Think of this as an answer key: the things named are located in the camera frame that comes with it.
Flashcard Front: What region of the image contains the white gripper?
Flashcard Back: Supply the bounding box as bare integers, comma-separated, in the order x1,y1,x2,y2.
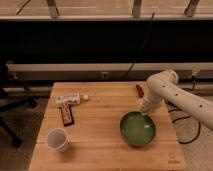
139,98,160,111

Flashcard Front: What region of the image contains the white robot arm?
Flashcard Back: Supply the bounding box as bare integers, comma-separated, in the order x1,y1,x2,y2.
139,70,213,131

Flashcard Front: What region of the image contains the green ceramic bowl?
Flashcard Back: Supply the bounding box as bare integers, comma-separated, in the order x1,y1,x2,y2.
120,111,156,147

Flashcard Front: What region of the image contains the white toothpaste tube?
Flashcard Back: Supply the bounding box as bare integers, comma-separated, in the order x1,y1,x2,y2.
55,94,89,107

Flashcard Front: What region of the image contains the brown chocolate bar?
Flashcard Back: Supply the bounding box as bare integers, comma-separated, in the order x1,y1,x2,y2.
61,105,74,126

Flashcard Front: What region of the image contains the white plastic cup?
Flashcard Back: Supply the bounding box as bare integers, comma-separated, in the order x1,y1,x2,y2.
45,128,69,152

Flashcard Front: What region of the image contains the black office chair base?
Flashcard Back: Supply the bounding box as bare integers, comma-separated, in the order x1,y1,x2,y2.
0,62,37,148

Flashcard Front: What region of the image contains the red-handled tool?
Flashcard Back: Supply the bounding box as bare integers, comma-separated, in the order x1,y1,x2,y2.
136,84,144,98

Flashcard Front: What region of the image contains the wall power outlet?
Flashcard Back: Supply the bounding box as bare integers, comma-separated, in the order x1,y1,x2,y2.
101,72,109,80

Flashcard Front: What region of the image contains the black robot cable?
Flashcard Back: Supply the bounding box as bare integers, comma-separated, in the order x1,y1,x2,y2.
166,74,202,145

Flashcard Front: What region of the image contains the black hanging cable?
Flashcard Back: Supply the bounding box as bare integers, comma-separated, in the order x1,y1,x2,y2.
119,11,156,82

